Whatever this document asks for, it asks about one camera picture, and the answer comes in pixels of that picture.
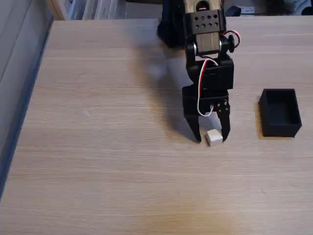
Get white block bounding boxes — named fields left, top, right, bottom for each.
left=204, top=129, right=224, bottom=147

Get black open box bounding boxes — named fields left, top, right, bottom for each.
left=258, top=88, right=303, bottom=138

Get white stacked boards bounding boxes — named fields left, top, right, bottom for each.
left=65, top=0, right=124, bottom=21

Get white red servo cable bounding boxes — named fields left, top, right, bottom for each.
left=196, top=58, right=219, bottom=117

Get red black arm cable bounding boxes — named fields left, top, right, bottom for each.
left=223, top=0, right=242, bottom=48

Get wooden post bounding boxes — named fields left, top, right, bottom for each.
left=47, top=0, right=66, bottom=22

